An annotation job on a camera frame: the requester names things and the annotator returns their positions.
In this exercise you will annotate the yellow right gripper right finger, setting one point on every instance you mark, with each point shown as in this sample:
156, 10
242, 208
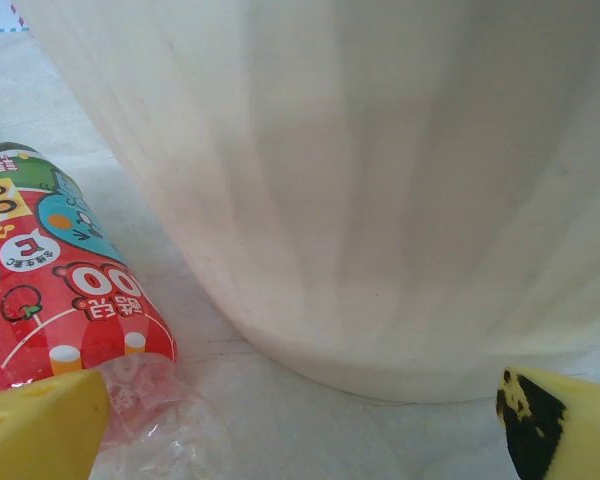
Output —
575, 435

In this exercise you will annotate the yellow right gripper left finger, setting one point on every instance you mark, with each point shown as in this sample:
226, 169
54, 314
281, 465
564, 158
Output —
40, 430

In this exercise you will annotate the white plastic bin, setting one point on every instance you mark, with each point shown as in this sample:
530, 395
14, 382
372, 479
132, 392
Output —
355, 175

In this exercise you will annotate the red label juice bottle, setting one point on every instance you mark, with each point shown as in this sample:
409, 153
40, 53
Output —
55, 300

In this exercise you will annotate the pastel checkered cloth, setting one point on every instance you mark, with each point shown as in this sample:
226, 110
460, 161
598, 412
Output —
0, 27

